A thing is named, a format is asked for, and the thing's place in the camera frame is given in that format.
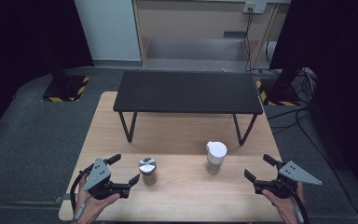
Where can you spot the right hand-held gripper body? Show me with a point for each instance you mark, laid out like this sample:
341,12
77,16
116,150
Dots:
287,179

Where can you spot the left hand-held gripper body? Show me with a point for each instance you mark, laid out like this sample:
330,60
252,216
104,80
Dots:
98,174

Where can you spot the glass spice jar metal lid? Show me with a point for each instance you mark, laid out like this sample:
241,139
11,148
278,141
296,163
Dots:
148,170

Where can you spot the glass spice jar white lid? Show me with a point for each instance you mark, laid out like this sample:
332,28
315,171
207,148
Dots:
216,155

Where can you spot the black shelf with metal legs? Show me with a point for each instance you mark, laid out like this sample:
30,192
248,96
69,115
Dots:
188,91

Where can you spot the person's right hand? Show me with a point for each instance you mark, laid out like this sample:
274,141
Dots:
284,208

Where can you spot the person's left hand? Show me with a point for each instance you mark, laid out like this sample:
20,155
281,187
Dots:
90,210

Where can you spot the black stand with striped base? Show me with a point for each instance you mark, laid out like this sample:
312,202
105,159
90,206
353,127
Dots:
65,88
281,90

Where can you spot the black curtain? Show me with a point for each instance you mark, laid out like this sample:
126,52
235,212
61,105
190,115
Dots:
21,46
338,62

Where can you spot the white wall power outlet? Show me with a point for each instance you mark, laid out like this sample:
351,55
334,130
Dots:
254,7

